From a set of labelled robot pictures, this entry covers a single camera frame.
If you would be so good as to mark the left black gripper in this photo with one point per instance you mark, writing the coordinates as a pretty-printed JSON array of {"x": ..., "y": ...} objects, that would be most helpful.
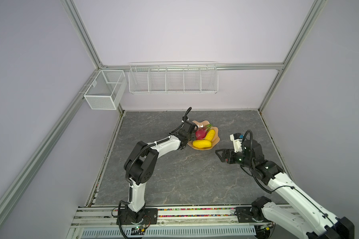
[{"x": 193, "y": 135}]

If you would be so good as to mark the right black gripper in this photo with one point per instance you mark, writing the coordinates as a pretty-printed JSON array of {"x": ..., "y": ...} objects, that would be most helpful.
[{"x": 230, "y": 152}]

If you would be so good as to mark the pink dragon fruit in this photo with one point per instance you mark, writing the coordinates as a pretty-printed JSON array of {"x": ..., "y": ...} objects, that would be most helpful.
[{"x": 201, "y": 132}]

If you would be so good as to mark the yellow mango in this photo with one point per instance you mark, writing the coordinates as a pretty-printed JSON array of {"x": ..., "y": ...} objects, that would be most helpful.
[
  {"x": 210, "y": 135},
  {"x": 202, "y": 144}
]

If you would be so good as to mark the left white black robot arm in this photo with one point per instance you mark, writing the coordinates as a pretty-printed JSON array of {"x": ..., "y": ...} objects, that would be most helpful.
[{"x": 142, "y": 161}]

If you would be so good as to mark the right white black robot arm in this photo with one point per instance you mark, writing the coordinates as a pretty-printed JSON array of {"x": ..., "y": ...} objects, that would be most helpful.
[{"x": 313, "y": 221}]

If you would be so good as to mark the beige scalloped fruit bowl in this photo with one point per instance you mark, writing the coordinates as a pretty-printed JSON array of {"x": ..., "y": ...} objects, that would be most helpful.
[{"x": 202, "y": 124}]

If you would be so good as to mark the small white mesh basket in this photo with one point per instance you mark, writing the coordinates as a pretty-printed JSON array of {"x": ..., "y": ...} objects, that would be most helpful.
[{"x": 106, "y": 90}]

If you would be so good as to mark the white vent grille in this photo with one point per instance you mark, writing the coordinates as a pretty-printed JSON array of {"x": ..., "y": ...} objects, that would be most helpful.
[{"x": 172, "y": 232}]

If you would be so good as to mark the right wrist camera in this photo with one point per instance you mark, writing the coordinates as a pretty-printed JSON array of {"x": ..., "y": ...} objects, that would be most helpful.
[{"x": 236, "y": 139}]

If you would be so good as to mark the wide white wire basket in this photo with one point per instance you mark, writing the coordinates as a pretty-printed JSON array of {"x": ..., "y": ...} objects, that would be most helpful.
[{"x": 173, "y": 78}]

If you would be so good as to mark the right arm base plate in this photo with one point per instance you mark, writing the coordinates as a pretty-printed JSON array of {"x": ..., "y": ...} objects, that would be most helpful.
[{"x": 245, "y": 214}]

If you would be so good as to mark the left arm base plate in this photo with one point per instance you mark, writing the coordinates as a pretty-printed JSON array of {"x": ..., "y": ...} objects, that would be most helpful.
[{"x": 144, "y": 216}]

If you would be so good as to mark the aluminium front rail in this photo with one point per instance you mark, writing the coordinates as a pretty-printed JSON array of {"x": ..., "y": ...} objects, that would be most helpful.
[{"x": 172, "y": 216}]

